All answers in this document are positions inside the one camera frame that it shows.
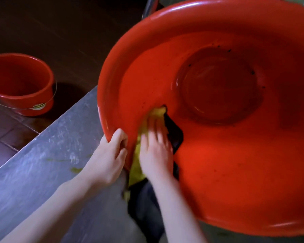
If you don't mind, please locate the person's right hand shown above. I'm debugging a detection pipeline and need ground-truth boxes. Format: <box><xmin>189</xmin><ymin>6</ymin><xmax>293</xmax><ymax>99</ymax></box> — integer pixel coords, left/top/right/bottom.
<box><xmin>139</xmin><ymin>116</ymin><xmax>174</xmax><ymax>182</ymax></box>

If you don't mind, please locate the person's left hand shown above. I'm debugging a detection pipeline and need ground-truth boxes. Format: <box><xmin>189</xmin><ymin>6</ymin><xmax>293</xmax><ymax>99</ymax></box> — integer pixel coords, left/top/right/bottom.
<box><xmin>80</xmin><ymin>128</ymin><xmax>128</xmax><ymax>188</ymax></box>

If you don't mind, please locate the yellow and black cleaning cloth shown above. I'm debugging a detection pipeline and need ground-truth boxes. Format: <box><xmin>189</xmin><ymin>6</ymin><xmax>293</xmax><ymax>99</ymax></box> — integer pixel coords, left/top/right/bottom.
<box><xmin>124</xmin><ymin>107</ymin><xmax>184</xmax><ymax>243</ymax></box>

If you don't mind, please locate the large red plastic basin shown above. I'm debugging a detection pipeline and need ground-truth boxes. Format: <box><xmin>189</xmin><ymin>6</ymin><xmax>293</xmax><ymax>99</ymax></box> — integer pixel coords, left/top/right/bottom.
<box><xmin>97</xmin><ymin>0</ymin><xmax>304</xmax><ymax>237</ymax></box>

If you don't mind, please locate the person's left forearm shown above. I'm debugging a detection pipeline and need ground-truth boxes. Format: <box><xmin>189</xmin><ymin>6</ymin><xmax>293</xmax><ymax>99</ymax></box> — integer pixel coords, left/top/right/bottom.
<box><xmin>0</xmin><ymin>172</ymin><xmax>103</xmax><ymax>243</ymax></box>

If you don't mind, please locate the person's right forearm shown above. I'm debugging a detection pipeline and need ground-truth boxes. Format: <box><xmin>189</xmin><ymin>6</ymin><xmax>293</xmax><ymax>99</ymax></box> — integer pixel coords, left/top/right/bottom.
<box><xmin>148</xmin><ymin>174</ymin><xmax>208</xmax><ymax>243</ymax></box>

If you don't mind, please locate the red plastic bucket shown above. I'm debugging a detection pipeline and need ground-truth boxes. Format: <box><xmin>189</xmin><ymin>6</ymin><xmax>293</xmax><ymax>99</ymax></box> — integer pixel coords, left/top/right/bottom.
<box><xmin>0</xmin><ymin>53</ymin><xmax>55</xmax><ymax>117</ymax></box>

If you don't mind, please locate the metal wire bucket handle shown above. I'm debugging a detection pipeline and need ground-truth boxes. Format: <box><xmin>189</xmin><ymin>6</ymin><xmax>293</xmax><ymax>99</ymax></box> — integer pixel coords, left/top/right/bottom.
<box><xmin>0</xmin><ymin>82</ymin><xmax>58</xmax><ymax>111</ymax></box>

